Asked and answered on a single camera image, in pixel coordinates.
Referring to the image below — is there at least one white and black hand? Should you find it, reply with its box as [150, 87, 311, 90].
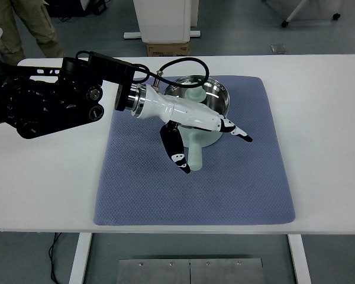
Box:
[140, 84, 253, 175]

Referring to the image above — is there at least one green pot with handle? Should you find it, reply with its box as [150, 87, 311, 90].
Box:
[165, 75, 231, 172]

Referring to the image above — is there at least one glass lid with green knob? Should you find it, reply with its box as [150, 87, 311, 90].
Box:
[165, 75, 231, 119]

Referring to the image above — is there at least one brown cardboard box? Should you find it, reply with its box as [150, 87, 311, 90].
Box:
[146, 42, 191, 57]

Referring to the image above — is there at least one blue quilted mat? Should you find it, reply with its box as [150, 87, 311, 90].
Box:
[93, 75, 296, 227]

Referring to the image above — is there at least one grey metal plate with screws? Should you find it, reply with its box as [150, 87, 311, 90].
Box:
[117, 258, 266, 284]

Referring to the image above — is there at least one white table leg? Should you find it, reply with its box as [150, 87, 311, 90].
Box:
[68, 233, 93, 284]
[286, 233, 313, 284]

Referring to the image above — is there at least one person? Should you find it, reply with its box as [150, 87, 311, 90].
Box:
[0, 0, 65, 64]

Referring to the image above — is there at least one white pedestal with base bar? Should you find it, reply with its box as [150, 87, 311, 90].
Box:
[123, 0, 202, 44]

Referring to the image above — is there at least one black device with cables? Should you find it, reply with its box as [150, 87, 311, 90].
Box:
[46, 0, 109, 23]

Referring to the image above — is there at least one white wheeled frame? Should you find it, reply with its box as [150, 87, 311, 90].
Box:
[262, 0, 343, 29]

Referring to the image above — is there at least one black floor cable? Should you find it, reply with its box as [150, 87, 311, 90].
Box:
[49, 232, 63, 284]

